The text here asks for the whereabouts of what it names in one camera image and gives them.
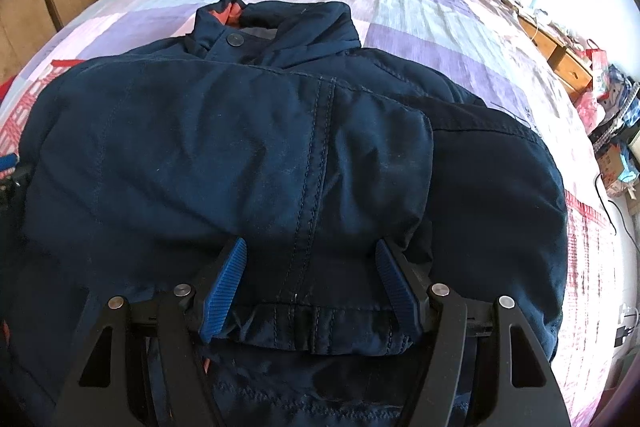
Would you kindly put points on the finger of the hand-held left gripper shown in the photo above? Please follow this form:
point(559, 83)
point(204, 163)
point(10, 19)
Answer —
point(12, 179)

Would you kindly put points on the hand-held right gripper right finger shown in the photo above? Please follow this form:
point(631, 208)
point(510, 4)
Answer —
point(400, 292)

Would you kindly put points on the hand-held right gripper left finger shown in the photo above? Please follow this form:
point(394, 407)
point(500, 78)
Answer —
point(225, 292)

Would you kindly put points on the navy blue padded jacket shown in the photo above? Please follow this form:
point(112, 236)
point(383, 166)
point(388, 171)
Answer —
point(200, 132)

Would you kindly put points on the pile of patterned clothes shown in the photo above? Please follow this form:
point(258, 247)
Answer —
point(622, 102)

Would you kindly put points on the red checked mat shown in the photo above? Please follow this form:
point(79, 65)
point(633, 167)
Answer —
point(20, 117)

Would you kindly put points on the black charger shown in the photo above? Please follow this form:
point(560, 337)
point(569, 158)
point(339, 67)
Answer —
point(626, 334)

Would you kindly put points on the cardboard box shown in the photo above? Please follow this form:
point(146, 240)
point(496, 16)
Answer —
point(615, 167)

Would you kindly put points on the pink gift bag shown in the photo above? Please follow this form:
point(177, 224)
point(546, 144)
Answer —
point(590, 114)

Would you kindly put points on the wooden nightstand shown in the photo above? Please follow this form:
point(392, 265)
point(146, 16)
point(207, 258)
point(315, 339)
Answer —
point(570, 67)

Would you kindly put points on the patchwork quilted bed cover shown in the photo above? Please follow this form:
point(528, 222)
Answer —
point(425, 7)

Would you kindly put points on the red gift bag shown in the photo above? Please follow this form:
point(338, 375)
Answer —
point(595, 54)

